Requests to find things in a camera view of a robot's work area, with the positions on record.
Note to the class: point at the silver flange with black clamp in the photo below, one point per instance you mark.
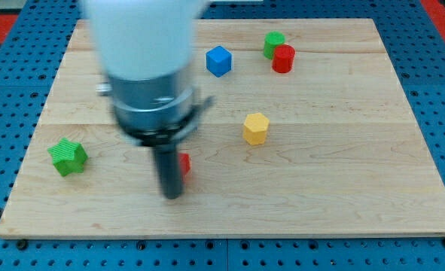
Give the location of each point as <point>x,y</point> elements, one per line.
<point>163,110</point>

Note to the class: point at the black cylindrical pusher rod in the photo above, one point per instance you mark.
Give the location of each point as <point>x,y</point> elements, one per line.
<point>168,170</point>

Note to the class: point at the red star block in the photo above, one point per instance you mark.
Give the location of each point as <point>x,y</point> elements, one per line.
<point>184,161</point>

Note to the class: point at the yellow hexagon block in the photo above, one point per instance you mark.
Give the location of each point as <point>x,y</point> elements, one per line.
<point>255,128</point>

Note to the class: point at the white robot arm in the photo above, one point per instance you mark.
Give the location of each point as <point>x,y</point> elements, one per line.
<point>146,51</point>

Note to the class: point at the green star block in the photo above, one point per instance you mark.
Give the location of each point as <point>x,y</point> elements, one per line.
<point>68,157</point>

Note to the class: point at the blue cube block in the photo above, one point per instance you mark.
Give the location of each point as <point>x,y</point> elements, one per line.
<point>219,61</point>

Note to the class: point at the red cylinder block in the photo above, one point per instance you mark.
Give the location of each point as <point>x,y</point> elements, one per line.
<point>283,58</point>

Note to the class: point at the green cylinder block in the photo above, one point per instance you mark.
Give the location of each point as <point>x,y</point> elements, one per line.
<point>271,41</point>

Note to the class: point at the wooden board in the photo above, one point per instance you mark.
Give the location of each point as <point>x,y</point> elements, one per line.
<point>344,156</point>

